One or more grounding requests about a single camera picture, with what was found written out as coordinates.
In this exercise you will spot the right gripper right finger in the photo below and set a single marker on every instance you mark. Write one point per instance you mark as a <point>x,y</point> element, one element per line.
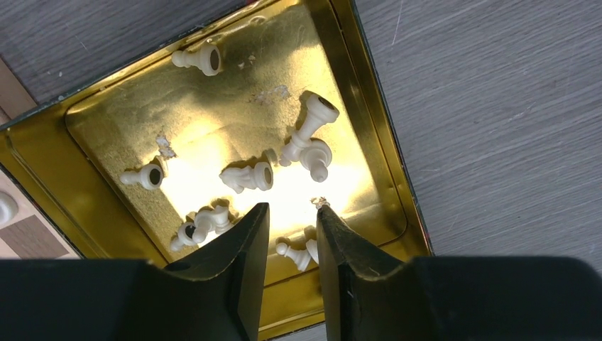
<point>370,295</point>

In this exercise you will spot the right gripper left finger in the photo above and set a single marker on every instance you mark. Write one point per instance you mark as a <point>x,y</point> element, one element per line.
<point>214,293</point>

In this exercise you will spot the wooden chess board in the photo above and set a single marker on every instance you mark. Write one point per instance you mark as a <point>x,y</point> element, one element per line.
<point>29,235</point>

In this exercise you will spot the white piece under king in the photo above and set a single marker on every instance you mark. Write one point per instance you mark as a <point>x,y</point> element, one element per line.
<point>183,237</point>

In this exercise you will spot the white pawn left tin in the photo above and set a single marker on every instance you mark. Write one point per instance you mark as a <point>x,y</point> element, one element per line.
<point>149,177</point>

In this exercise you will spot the white pawn beside bishop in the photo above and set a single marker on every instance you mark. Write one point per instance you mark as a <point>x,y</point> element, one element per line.
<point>316,158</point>

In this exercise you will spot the gold tin tray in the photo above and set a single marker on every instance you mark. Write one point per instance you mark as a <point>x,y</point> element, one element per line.
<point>69,153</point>

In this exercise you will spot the white pawn in tin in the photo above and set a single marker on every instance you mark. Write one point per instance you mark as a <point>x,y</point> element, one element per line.
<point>207,59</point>

